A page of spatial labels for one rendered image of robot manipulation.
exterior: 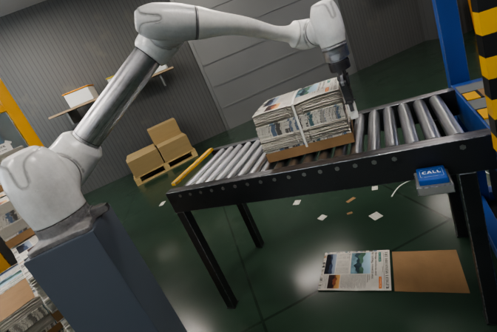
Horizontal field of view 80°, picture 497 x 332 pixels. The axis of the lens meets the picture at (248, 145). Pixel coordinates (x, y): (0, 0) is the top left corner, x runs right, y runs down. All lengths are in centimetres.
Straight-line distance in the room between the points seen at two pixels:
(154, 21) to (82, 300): 85
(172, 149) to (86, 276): 422
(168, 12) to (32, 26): 560
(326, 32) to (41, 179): 99
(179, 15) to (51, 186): 61
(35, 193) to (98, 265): 27
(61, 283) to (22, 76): 567
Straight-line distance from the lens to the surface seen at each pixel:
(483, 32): 85
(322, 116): 122
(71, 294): 109
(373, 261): 187
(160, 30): 97
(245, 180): 129
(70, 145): 115
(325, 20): 112
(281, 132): 126
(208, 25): 98
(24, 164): 100
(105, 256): 100
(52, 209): 100
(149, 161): 514
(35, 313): 198
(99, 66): 615
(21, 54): 654
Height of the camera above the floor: 129
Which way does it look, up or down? 16 degrees down
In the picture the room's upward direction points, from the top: 23 degrees counter-clockwise
